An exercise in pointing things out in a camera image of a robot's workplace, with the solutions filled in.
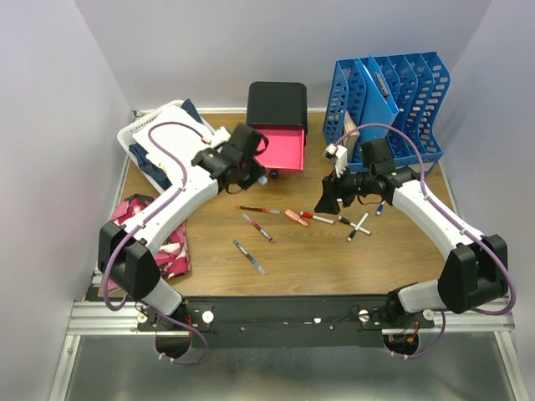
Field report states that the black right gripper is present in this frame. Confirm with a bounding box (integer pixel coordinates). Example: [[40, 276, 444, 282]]
[[313, 161, 375, 215]]

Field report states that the pink drawer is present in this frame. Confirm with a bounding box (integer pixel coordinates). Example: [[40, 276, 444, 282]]
[[253, 125, 306, 180]]

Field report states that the orange cover paperback book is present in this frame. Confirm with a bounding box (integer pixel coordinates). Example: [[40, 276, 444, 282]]
[[342, 112, 359, 155]]

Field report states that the blue file folder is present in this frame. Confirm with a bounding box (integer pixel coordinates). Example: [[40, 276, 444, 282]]
[[356, 57, 399, 143]]

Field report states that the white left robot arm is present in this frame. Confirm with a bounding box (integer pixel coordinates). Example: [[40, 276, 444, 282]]
[[98, 121, 269, 330]]

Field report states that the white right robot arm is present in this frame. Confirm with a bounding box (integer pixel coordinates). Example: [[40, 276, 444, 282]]
[[314, 139, 512, 327]]

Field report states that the red capped whiteboard marker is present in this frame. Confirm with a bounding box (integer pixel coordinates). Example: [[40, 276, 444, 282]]
[[299, 211, 334, 225]]

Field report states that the black capped whiteboard marker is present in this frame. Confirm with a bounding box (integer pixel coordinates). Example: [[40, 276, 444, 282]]
[[338, 216, 372, 236]]

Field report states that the orange correction tape dispenser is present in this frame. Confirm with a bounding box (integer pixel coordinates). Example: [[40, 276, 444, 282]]
[[284, 209, 309, 227]]

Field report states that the orange red gel pen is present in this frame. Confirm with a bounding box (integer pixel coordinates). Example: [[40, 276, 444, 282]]
[[236, 205, 281, 215]]

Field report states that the pink gel pen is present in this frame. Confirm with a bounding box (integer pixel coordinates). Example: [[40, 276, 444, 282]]
[[242, 213, 275, 244]]

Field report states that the black pink drawer cabinet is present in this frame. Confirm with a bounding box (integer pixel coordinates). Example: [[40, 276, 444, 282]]
[[246, 81, 308, 133]]

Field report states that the blue gel pen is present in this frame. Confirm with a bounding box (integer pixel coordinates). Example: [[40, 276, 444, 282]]
[[233, 240, 266, 276]]

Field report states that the navy blue cloth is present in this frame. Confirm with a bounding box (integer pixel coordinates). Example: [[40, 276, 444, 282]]
[[128, 99, 216, 194]]

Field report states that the pink camouflage cloth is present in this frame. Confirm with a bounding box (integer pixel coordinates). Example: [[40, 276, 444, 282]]
[[110, 194, 191, 281]]

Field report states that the white plastic basket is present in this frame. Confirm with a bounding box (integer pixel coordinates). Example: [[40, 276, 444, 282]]
[[117, 101, 231, 205]]

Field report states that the blue magazine file rack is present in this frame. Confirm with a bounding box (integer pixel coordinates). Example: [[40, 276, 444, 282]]
[[323, 52, 450, 173]]

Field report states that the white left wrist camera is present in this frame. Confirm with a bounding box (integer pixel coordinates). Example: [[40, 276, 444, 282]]
[[202, 127, 231, 149]]

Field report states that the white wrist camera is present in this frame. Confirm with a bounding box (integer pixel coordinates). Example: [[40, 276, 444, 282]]
[[202, 127, 231, 149], [324, 144, 348, 178]]

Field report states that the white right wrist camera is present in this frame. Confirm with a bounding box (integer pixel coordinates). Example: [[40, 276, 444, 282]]
[[324, 144, 348, 178]]

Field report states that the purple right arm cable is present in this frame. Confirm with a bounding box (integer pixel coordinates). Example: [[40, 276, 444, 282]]
[[329, 123, 517, 360]]

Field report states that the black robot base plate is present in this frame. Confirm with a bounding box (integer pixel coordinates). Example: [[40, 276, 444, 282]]
[[137, 294, 444, 350]]

